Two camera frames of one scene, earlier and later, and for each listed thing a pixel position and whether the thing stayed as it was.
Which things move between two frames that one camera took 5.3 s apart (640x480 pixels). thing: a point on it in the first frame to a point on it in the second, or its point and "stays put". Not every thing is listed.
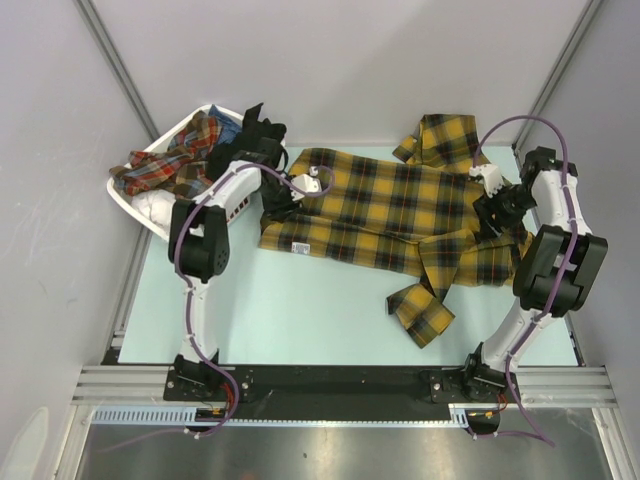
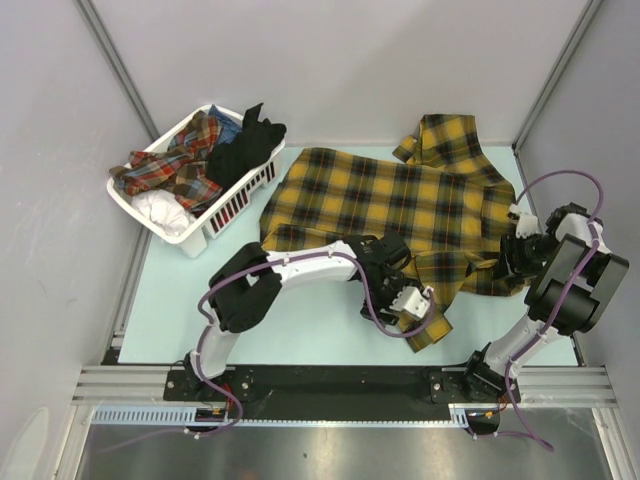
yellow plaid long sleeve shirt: x=416 y=210 stays put
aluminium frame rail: x=144 y=386 stays put
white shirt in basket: x=157 y=205 stays put
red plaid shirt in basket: x=181 y=166 stays put
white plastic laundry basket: x=236 y=212 to x=189 y=182
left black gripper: x=279 y=212 to x=400 y=283
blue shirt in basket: x=230 y=127 stays put
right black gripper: x=485 y=207 to x=506 y=268
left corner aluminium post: x=113 y=55 stays put
